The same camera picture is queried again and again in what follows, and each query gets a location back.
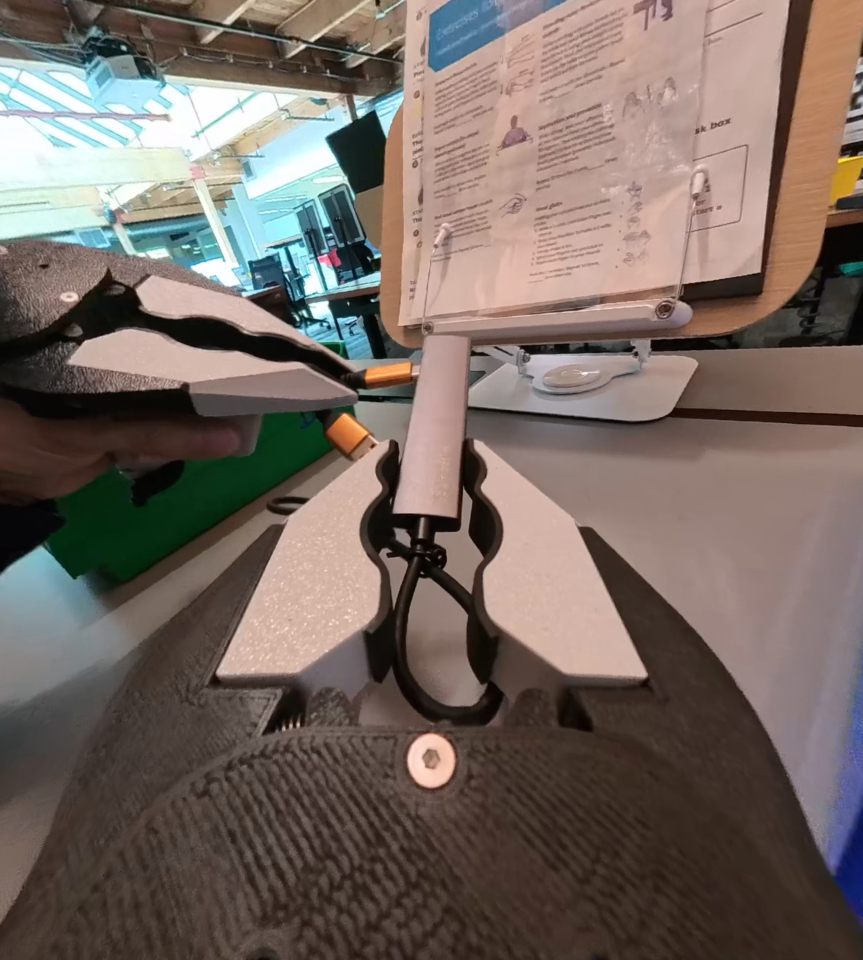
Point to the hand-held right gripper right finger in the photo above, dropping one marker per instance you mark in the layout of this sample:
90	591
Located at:
551	592

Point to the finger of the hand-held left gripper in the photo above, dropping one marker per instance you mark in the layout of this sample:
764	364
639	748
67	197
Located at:
214	307
236	386

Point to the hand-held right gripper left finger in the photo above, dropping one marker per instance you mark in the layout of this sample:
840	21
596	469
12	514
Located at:
311	585

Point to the green plastic bin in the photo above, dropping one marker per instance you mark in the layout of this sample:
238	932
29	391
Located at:
176	510

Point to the grey USB hub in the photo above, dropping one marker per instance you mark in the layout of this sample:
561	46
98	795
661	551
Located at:
439	420

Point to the person's left hand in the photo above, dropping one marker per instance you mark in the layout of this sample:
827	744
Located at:
26	457

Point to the black office chair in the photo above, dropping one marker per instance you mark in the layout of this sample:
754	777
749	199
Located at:
266	270

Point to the black monitor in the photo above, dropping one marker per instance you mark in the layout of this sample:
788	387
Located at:
341	214
308	221

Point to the white desk with black legs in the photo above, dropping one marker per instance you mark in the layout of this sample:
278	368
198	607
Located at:
349	285

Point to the small wooden document stand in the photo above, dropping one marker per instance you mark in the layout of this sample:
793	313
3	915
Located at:
370	217

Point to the black square panel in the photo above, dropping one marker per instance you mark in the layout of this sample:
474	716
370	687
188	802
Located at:
356	150

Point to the white ceiling heater unit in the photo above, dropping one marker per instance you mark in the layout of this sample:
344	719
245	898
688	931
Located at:
113	75

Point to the white instruction sheet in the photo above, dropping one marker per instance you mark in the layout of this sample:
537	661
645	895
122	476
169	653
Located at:
731	187

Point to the yellow plastic bin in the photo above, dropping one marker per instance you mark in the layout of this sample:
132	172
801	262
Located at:
848	180

